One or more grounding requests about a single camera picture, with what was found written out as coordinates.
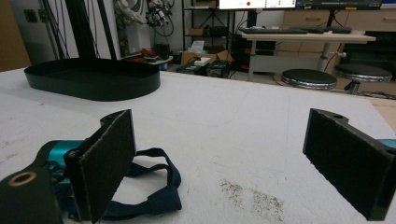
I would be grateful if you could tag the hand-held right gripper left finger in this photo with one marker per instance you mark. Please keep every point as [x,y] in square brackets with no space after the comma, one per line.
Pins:
[102,161]

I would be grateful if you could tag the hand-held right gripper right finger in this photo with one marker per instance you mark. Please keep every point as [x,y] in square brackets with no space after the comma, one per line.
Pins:
[348,158]

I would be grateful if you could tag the black oval tray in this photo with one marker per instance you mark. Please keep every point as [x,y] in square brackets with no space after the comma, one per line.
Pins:
[93,77]

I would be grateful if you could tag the black round stool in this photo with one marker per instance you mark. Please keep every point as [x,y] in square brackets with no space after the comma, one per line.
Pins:
[308,77]
[362,73]

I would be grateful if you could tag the red tool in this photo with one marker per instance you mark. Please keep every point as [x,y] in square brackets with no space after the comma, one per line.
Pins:
[148,53]

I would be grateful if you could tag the light wooden desk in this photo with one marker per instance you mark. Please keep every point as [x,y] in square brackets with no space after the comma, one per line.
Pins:
[308,38]

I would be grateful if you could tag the black keyboard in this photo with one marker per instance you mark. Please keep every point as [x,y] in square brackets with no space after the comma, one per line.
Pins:
[272,31]
[330,30]

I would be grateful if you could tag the black metal stand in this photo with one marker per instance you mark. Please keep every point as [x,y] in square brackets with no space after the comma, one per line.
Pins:
[81,29]

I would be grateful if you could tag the open cardboard box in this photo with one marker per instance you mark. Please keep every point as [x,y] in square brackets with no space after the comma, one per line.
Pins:
[190,57]

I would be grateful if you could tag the wooden drawer cabinet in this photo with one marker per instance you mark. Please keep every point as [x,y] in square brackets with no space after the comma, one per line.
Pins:
[367,20]

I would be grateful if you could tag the small white box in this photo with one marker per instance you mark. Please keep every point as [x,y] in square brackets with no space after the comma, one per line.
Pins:
[202,61]

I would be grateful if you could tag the black case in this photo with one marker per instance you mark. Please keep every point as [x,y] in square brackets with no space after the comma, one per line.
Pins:
[218,69]

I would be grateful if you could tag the dark computer monitor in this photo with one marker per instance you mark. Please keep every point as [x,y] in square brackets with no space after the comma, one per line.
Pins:
[339,3]

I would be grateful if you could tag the brown wooden panel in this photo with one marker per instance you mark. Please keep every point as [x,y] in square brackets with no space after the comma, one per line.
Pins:
[12,34]

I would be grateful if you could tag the black shelf rack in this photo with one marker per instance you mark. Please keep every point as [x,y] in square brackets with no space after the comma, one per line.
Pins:
[211,31]

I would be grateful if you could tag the lit computer monitor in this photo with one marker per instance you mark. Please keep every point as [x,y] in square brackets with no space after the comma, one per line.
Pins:
[257,3]

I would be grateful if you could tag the black wall socket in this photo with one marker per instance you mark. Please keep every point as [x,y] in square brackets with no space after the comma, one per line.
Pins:
[30,15]

